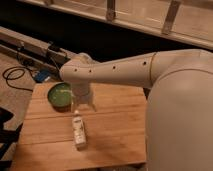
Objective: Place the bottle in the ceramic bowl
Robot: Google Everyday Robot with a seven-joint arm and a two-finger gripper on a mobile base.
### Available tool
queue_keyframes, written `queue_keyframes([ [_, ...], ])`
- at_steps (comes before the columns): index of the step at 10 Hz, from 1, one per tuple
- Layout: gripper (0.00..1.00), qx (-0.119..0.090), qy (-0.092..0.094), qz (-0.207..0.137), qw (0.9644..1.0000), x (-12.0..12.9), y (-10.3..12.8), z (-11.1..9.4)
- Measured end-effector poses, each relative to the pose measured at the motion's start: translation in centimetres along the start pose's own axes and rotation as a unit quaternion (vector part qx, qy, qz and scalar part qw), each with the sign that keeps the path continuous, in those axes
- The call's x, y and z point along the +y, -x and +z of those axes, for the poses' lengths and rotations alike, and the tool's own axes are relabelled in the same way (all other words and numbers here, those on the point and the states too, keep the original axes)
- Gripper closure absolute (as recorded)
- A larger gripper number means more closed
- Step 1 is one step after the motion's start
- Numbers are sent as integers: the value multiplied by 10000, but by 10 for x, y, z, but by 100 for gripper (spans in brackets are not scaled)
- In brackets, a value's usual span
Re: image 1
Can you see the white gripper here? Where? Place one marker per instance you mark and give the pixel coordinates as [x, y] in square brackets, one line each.
[82, 95]

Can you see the white plastic bottle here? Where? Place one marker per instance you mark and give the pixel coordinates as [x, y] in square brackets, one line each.
[79, 131]

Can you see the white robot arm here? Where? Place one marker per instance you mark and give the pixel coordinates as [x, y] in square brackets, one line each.
[179, 114]

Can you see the green ceramic bowl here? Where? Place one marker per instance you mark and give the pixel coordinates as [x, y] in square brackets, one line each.
[59, 95]

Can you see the blue box on floor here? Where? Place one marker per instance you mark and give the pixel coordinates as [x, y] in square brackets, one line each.
[41, 76]

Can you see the black power adapter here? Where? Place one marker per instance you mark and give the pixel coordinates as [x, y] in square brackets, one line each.
[53, 49]

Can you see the dark object at left edge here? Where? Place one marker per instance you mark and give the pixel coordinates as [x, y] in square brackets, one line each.
[7, 137]

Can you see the metal window frame rail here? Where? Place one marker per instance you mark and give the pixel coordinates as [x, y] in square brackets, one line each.
[187, 21]

